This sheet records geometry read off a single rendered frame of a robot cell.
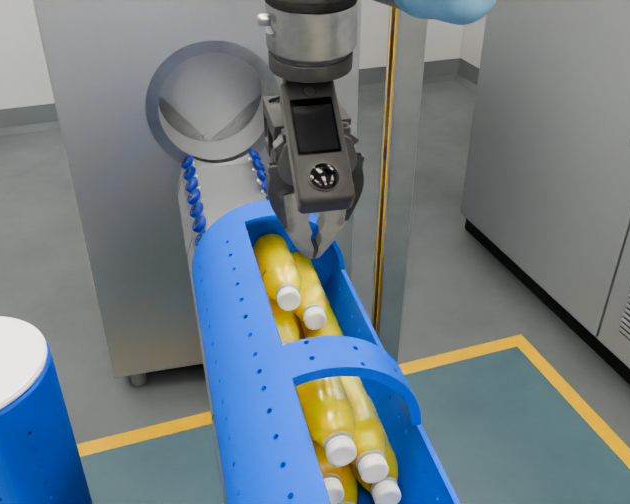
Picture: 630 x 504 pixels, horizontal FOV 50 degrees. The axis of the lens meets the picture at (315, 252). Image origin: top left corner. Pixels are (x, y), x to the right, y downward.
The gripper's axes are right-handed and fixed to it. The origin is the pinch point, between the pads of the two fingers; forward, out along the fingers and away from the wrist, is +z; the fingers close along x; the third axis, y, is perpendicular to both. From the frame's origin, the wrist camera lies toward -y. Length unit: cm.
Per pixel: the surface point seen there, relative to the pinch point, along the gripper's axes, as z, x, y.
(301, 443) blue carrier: 22.9, 2.8, -5.8
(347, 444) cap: 30.3, -3.9, -2.1
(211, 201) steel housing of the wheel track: 64, 5, 106
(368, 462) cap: 35.3, -7.0, -2.0
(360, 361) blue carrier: 24.2, -7.6, 5.8
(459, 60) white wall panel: 184, -227, 446
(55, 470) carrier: 66, 41, 28
